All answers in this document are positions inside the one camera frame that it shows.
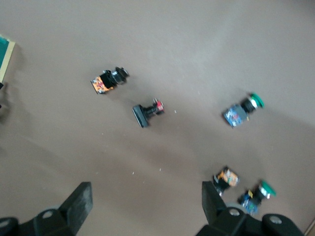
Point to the green mushroom button blue block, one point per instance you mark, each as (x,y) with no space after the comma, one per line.
(233,115)
(264,189)

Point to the black pushbutton orange block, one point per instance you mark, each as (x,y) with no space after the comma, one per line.
(103,82)

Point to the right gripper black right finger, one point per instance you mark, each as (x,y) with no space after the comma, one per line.
(216,216)

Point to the brown cardboard box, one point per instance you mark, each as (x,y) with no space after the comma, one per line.
(311,229)

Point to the brown paper table cover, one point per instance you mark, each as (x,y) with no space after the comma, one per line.
(172,49)

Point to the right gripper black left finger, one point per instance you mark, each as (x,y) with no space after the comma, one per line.
(73,211)

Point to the black square button red block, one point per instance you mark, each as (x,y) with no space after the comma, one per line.
(141,115)

